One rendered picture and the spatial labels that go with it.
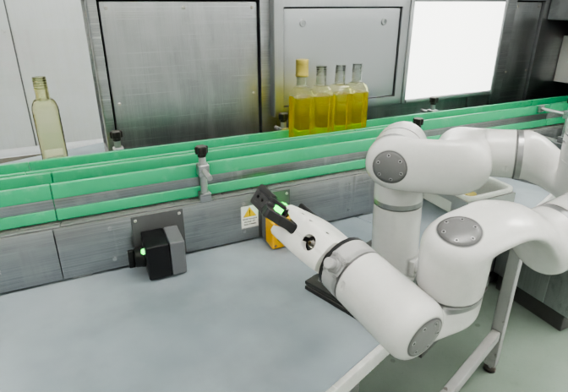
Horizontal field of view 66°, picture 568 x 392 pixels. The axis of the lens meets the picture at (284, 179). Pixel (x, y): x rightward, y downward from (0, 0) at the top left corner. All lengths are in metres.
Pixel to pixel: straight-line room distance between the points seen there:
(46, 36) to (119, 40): 2.98
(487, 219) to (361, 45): 0.99
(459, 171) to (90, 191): 0.71
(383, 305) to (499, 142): 0.42
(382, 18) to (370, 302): 1.10
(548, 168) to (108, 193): 0.83
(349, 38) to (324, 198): 0.52
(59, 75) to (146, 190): 3.27
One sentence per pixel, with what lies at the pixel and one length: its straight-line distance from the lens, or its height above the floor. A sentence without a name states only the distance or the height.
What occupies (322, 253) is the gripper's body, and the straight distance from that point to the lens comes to 0.53.
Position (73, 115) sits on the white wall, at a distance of 4.27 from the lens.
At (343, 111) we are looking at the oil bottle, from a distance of 1.24.
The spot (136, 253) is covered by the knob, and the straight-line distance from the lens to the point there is 0.98.
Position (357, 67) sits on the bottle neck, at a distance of 1.26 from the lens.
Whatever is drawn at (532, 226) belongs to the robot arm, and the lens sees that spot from 0.54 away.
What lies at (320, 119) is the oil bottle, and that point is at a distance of 1.21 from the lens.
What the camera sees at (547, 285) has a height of 0.19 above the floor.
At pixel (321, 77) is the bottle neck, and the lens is 1.21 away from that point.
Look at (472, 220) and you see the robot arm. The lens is 0.51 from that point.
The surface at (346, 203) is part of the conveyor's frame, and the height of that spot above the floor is 0.80.
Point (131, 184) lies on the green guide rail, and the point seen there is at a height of 0.94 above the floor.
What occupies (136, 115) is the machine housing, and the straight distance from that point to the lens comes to 1.25.
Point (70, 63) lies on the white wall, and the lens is 4.19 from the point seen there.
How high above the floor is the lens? 1.30
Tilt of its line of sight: 22 degrees down
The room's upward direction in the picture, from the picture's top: straight up
